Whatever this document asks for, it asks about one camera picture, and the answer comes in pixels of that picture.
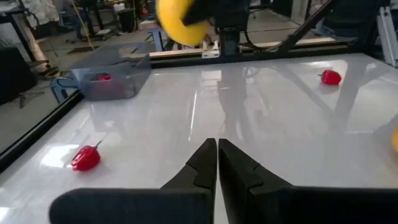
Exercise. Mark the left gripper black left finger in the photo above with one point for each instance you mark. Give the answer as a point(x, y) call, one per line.
point(186, 205)

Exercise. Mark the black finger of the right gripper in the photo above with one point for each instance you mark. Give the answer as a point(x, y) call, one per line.
point(199, 11)

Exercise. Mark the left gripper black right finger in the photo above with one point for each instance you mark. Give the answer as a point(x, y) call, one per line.
point(280, 205)

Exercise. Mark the yellow toy lemon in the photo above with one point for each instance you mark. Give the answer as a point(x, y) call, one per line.
point(174, 25)

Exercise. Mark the red toy bell pepper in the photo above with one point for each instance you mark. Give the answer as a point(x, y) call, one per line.
point(85, 158)
point(104, 77)
point(330, 77)

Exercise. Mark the orange-yellow toy lemon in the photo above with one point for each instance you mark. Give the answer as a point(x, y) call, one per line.
point(395, 139)

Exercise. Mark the small workbench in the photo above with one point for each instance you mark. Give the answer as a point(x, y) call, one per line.
point(157, 37)

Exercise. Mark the black trash bin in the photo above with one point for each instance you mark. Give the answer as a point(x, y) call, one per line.
point(127, 20)

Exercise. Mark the grey plastic basket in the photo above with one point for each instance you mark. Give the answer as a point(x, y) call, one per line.
point(115, 77)

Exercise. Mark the silver aluminium extrusion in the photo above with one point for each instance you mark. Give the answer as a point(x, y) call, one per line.
point(387, 34)

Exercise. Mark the white hanging cloth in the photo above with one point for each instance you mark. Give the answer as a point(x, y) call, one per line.
point(40, 12)

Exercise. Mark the tan cardboard tube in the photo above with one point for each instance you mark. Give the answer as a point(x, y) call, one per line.
point(31, 43)

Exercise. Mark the black equipment case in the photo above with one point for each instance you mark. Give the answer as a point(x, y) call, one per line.
point(15, 77)

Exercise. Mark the white mounting bracket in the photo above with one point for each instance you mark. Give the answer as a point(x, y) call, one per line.
point(210, 49)

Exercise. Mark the black table frame rail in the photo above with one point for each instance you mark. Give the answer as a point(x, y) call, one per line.
point(180, 62)
point(40, 130)

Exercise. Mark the black diagonal frame strut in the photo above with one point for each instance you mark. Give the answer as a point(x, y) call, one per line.
point(304, 28)

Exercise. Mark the blue tubular frame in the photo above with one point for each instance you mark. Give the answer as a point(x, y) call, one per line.
point(62, 88)

